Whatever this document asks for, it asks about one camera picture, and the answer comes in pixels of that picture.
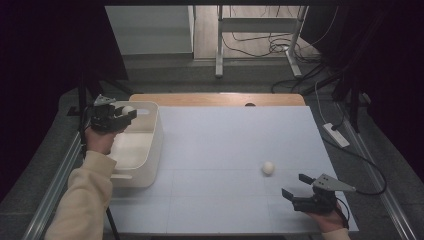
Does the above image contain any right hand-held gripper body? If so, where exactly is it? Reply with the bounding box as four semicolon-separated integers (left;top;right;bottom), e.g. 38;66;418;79
292;173;357;215

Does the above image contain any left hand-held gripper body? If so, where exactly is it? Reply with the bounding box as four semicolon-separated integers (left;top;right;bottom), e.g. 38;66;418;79
89;94;130;135

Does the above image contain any white plastic bin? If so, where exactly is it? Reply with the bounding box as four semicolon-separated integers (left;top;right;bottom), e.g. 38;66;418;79
108;100;165;189

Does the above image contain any person's right hand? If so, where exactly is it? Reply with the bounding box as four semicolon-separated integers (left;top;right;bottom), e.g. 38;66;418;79
308;203;350;234

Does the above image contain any person's left hand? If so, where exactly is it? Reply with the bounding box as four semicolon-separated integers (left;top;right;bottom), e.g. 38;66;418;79
84;124;129;156

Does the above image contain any black stand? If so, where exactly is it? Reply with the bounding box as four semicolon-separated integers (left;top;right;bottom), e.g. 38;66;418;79
329;66;364;134
66;71;134;158

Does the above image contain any white power strip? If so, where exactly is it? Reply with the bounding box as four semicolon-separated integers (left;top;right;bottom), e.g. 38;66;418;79
322;122;351;149

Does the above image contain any pale blue table mat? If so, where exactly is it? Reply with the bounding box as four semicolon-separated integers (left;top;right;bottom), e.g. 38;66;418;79
103;105;360;234

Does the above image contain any white cabinet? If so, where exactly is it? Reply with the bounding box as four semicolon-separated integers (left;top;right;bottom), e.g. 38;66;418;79
105;5;196;56

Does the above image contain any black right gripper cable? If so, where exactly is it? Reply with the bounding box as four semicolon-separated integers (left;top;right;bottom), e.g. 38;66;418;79
321;135;388;197

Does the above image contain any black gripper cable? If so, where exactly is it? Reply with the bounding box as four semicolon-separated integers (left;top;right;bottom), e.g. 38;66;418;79
79;105;121;240
321;135;388;197

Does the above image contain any metal floor rail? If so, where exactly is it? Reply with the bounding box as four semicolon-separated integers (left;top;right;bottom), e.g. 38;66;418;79
336;103;411;240
21;133;84;240

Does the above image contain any white power strip cable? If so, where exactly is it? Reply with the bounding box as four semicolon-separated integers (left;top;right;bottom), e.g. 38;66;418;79
314;81;328;125

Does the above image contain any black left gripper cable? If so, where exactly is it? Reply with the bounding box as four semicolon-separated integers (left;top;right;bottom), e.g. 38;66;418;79
79;105;121;240

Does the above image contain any tangle of floor cables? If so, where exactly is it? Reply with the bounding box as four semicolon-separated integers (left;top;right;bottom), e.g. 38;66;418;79
221;31;323;64

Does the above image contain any white metal desk frame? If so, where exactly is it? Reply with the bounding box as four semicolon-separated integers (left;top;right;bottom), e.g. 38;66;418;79
214;5;309;79

